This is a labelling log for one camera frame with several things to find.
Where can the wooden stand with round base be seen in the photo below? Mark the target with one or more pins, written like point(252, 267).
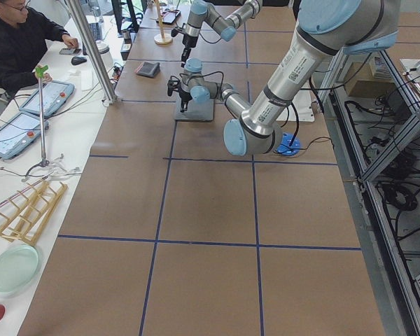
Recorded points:
point(162, 38)

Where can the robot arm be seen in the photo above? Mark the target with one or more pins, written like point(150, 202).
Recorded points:
point(323, 29)
point(226, 27)

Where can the teach pendant tablet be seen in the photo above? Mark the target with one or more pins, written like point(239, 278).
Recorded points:
point(18, 133)
point(54, 95)

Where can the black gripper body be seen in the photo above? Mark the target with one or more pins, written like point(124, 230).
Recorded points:
point(184, 95)
point(187, 41)

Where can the grey metal camera post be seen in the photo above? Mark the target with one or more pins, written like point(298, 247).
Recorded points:
point(103, 69)

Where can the smartphone on desk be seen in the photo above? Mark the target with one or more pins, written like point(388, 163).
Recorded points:
point(70, 51)

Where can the grey laptop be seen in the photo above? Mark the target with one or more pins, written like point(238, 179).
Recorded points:
point(196, 112)

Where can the black frame at table edge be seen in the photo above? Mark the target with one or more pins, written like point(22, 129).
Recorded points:
point(169, 17)

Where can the seated person in black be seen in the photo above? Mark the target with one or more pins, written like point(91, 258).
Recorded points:
point(23, 35)

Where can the blue desk lamp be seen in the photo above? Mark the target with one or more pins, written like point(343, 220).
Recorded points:
point(290, 145)

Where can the wooden rack at table edge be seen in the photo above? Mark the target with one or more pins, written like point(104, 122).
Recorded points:
point(25, 215)

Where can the far teach pendant tablet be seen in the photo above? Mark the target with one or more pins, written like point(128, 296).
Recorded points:
point(54, 95)

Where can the cardboard box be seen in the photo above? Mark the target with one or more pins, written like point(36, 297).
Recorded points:
point(364, 85)

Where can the metal stand with green clip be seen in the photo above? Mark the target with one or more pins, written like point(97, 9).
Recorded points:
point(54, 169)

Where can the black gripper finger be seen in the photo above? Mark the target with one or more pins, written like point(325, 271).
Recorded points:
point(186, 106)
point(182, 55)
point(182, 107)
point(186, 54)

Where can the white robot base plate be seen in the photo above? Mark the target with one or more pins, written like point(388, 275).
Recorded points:
point(303, 104)

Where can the folded grey cloth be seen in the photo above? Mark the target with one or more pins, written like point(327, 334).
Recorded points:
point(148, 69)

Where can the near teach pendant tablet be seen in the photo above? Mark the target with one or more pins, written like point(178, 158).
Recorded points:
point(18, 133)

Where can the green tape roll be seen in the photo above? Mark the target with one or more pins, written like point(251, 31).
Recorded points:
point(19, 266)

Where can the aluminium frame rack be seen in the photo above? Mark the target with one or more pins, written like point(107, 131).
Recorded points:
point(378, 144)

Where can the black computer mouse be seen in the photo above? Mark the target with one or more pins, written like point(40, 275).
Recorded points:
point(77, 60)

